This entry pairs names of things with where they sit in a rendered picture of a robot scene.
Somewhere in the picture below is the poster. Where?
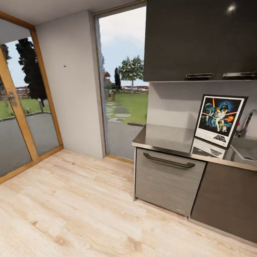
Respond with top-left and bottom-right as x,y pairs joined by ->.
194,94 -> 248,150

